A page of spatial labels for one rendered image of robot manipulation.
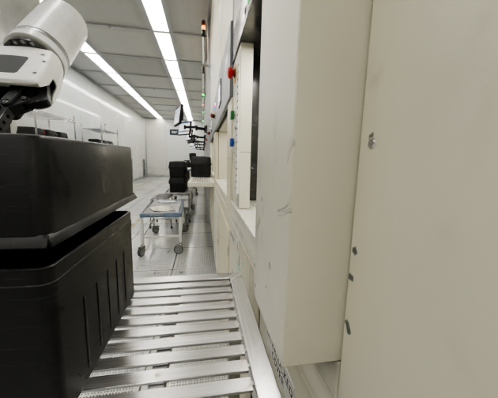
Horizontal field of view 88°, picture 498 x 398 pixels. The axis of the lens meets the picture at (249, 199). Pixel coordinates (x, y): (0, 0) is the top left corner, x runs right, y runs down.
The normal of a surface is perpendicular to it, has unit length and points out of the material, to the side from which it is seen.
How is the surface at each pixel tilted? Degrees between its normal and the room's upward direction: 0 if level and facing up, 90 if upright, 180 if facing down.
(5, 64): 46
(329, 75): 90
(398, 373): 90
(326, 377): 90
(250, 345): 0
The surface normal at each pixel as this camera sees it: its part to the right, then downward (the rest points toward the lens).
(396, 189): -0.98, 0.00
